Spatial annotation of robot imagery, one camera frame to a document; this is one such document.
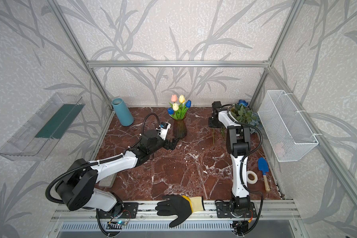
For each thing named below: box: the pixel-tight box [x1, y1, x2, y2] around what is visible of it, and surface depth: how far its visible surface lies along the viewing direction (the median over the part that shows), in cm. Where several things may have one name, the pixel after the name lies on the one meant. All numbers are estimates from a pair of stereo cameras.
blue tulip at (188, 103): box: [185, 99, 192, 109], surface depth 86 cm
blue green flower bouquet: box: [230, 99, 263, 134], surface depth 102 cm
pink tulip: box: [170, 94, 179, 104], surface depth 86 cm
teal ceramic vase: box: [111, 97, 135, 127], surface depth 101 cm
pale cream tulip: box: [172, 103, 179, 112], surface depth 80 cm
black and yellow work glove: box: [154, 195, 205, 228], surface depth 76 cm
